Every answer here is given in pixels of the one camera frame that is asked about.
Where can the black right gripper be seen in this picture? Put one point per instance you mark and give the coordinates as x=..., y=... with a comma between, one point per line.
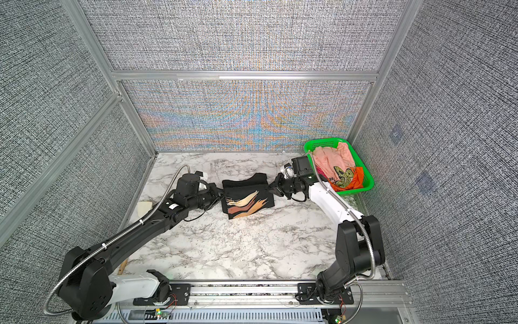
x=277, y=186

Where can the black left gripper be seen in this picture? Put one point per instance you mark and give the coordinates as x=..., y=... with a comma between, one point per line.
x=214, y=197

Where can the black t-shirt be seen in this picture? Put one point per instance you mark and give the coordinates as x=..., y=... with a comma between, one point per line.
x=246, y=197

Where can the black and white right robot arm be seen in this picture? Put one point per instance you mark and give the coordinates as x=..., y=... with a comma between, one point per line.
x=359, y=246

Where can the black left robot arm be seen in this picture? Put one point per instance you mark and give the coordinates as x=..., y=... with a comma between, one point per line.
x=84, y=283

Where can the pink t-shirt in basket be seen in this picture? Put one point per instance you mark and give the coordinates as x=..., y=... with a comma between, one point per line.
x=326, y=158

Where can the orange graphic t-shirt in basket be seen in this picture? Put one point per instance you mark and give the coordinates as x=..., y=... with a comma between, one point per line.
x=349, y=179

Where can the green plastic basket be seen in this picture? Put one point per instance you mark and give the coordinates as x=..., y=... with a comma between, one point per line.
x=333, y=142

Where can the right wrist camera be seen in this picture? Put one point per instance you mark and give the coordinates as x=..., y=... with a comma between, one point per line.
x=288, y=171

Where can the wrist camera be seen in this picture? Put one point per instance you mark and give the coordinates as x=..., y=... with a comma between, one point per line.
x=203, y=176
x=288, y=171

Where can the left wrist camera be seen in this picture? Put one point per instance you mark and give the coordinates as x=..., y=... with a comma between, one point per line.
x=203, y=176

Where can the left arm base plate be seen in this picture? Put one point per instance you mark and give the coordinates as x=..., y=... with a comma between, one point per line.
x=167, y=294

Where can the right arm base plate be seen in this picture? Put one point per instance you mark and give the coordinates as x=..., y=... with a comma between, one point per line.
x=315, y=293

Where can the white spatula wooden handle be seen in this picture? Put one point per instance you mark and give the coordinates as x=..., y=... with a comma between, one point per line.
x=142, y=208

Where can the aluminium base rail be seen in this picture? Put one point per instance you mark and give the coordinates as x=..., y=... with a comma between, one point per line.
x=378, y=301

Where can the aluminium frame of enclosure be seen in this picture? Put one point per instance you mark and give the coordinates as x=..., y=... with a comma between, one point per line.
x=92, y=90

